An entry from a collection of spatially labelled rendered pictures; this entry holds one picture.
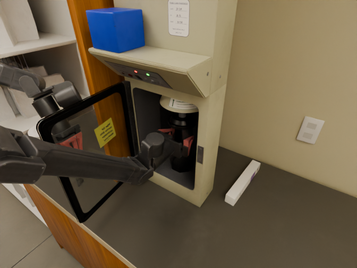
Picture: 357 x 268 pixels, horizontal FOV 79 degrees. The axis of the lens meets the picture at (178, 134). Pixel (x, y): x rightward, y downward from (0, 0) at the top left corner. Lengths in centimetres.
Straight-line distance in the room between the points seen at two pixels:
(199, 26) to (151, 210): 65
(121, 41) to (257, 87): 62
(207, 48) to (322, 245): 73
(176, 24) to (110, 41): 17
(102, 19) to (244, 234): 78
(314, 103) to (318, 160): 26
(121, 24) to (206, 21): 20
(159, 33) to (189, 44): 10
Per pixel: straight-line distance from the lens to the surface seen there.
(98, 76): 77
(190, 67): 47
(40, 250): 213
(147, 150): 65
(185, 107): 69
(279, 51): 95
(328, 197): 110
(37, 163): 42
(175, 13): 59
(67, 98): 71
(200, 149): 69
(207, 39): 55
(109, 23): 59
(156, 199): 91
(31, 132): 121
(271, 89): 99
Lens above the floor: 165
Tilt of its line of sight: 35 degrees down
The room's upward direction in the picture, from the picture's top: straight up
